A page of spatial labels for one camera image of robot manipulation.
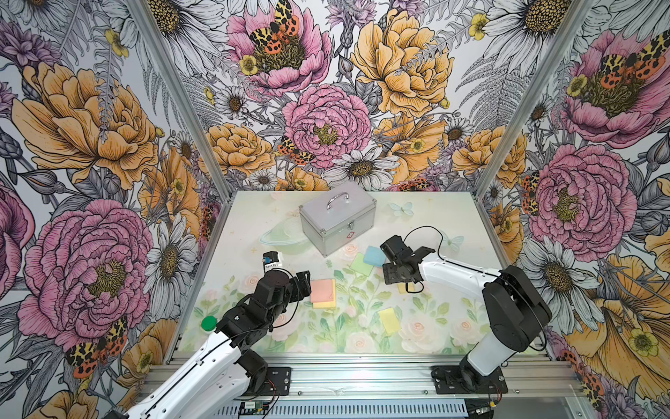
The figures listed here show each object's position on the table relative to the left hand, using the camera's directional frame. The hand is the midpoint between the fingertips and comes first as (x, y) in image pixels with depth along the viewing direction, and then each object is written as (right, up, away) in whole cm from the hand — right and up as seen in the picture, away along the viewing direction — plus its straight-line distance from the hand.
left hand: (297, 283), depth 79 cm
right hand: (+33, -2, +12) cm, 36 cm away
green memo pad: (+20, +1, +20) cm, 28 cm away
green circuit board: (-10, -31, -8) cm, 34 cm away
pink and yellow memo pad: (+7, -6, +11) cm, 14 cm away
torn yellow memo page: (+32, -2, +4) cm, 32 cm away
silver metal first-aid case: (+11, +21, +17) cm, 29 cm away
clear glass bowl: (-9, +12, +30) cm, 33 cm away
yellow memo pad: (+28, -14, +7) cm, 32 cm away
